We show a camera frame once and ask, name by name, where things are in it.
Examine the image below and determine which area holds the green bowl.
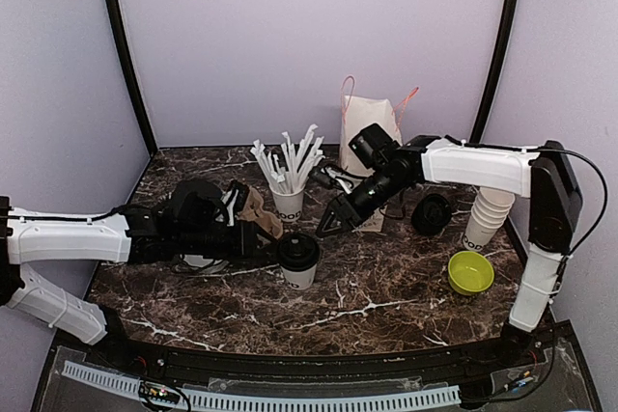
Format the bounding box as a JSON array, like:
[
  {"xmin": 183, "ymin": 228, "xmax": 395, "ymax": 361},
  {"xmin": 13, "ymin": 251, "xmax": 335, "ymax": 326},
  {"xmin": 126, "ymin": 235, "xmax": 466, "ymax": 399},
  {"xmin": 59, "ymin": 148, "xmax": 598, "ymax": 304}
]
[{"xmin": 447, "ymin": 251, "xmax": 494, "ymax": 296}]

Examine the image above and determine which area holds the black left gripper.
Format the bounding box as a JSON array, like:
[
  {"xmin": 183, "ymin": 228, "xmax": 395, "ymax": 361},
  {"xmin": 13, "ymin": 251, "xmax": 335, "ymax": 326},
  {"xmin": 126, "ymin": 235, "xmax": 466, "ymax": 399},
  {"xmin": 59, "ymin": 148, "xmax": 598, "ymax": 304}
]
[{"xmin": 177, "ymin": 220, "xmax": 277, "ymax": 261}]

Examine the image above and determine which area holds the stack of white paper cups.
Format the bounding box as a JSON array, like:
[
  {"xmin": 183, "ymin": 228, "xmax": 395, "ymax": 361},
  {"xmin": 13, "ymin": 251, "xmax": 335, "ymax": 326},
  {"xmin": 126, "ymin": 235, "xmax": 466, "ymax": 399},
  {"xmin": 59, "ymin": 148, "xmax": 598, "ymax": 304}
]
[{"xmin": 463, "ymin": 187, "xmax": 515, "ymax": 252}]

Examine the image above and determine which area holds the right black frame post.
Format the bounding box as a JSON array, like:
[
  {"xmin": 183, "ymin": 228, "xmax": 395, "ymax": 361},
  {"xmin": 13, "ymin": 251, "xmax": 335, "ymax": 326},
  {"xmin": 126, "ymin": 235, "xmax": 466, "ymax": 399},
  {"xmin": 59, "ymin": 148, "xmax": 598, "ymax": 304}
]
[{"xmin": 469, "ymin": 0, "xmax": 518, "ymax": 143}]

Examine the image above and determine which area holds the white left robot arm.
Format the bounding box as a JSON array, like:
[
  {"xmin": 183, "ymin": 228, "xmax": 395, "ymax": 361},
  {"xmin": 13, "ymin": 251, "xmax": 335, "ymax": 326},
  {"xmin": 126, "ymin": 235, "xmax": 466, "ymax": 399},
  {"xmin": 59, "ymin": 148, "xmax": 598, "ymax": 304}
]
[{"xmin": 1, "ymin": 179, "xmax": 283, "ymax": 370}]

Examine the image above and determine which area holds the stack of black lids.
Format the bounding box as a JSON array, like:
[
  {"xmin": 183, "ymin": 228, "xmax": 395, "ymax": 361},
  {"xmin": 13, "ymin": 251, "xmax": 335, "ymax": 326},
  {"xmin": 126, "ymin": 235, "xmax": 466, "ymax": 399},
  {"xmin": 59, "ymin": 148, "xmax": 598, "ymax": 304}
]
[{"xmin": 410, "ymin": 194, "xmax": 452, "ymax": 236}]

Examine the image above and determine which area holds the white cable duct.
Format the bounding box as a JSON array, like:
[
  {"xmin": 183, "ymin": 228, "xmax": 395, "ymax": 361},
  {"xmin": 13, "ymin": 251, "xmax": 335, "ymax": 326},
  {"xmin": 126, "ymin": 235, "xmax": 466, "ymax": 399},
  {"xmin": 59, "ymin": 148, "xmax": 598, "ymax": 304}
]
[{"xmin": 60, "ymin": 361, "xmax": 462, "ymax": 411}]

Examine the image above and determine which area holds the black frame post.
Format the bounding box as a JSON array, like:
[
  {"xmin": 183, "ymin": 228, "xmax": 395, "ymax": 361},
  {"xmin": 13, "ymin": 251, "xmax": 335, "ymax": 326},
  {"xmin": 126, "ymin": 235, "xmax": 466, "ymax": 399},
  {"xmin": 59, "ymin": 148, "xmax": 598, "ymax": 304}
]
[
  {"xmin": 104, "ymin": 0, "xmax": 158, "ymax": 157},
  {"xmin": 469, "ymin": 0, "xmax": 518, "ymax": 143}
]

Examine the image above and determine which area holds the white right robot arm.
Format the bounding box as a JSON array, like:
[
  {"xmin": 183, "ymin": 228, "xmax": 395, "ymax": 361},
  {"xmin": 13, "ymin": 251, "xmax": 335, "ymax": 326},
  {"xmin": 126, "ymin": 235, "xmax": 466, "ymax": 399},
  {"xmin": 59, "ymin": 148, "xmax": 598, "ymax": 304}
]
[{"xmin": 316, "ymin": 124, "xmax": 583, "ymax": 368}]

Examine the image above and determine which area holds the white fluted dish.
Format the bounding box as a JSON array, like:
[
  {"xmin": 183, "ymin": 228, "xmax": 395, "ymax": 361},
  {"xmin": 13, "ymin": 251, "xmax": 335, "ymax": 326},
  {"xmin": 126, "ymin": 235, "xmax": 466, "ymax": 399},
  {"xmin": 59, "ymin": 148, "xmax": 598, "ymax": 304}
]
[{"xmin": 172, "ymin": 255, "xmax": 229, "ymax": 275}]

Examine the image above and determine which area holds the paper cup holding straws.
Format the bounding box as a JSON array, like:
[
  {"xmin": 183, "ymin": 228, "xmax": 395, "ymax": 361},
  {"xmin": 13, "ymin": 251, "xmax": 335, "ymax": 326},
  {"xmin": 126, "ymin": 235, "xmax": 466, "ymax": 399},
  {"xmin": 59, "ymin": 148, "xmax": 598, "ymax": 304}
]
[{"xmin": 271, "ymin": 190, "xmax": 304, "ymax": 223}]

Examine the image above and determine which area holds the left black frame post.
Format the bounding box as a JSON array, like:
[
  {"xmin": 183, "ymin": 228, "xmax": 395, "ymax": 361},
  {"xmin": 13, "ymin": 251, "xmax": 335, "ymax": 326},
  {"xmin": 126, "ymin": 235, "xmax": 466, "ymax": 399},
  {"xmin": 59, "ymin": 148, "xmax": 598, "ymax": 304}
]
[{"xmin": 104, "ymin": 0, "xmax": 158, "ymax": 157}]

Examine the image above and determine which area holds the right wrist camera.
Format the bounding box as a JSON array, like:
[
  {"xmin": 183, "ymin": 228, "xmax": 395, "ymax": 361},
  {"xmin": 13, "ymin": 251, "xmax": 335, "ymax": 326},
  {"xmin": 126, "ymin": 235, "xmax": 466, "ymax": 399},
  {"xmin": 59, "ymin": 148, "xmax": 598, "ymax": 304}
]
[{"xmin": 309, "ymin": 164, "xmax": 364, "ymax": 194}]

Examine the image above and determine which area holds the white paper cup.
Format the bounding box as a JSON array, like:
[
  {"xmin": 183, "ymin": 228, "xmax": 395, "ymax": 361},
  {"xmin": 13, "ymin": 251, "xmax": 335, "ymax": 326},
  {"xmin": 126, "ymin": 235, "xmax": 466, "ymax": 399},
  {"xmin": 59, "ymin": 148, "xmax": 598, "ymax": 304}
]
[{"xmin": 280, "ymin": 259, "xmax": 319, "ymax": 290}]

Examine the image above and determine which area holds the bundle of wrapped straws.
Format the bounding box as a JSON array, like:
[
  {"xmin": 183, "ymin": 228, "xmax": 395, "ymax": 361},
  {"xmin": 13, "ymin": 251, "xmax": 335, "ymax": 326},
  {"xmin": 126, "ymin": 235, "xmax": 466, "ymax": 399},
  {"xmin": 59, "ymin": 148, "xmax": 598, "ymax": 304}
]
[{"xmin": 250, "ymin": 124, "xmax": 324, "ymax": 195}]

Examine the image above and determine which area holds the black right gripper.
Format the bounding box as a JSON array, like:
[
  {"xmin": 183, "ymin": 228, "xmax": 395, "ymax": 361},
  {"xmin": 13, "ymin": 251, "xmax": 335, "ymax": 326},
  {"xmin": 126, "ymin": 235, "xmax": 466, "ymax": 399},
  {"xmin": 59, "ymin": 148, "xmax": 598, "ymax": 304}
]
[{"xmin": 316, "ymin": 168, "xmax": 407, "ymax": 237}]

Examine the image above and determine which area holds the cardboard cup carrier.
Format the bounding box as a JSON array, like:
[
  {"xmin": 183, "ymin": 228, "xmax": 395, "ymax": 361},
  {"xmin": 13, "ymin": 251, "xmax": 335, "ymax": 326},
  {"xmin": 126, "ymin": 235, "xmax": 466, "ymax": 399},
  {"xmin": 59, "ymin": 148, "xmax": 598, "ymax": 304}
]
[{"xmin": 238, "ymin": 186, "xmax": 284, "ymax": 239}]

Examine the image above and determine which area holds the white paper bag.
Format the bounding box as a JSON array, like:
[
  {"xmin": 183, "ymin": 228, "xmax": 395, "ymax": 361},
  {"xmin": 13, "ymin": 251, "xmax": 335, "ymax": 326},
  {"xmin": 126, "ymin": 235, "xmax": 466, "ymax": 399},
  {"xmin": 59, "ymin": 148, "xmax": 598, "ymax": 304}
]
[{"xmin": 337, "ymin": 74, "xmax": 420, "ymax": 233}]

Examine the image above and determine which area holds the black cup lid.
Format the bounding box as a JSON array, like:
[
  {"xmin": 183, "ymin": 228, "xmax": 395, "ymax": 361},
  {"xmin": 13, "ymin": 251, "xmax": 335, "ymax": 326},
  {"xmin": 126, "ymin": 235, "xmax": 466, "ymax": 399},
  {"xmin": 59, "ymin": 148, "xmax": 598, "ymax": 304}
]
[{"xmin": 276, "ymin": 233, "xmax": 321, "ymax": 272}]

